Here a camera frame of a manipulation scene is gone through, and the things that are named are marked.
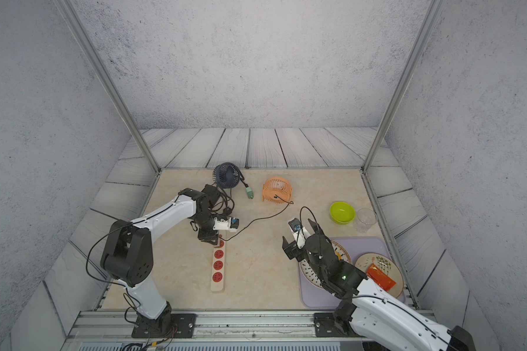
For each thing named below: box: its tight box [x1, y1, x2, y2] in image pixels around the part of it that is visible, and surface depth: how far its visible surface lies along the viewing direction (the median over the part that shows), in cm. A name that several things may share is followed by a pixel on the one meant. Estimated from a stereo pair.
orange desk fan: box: [262, 176, 293, 204], surface depth 104 cm
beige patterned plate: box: [354, 252, 405, 299], surface depth 88 cm
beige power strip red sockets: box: [210, 234, 226, 292], surface depth 86 cm
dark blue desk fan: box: [212, 162, 241, 189], surface depth 110 cm
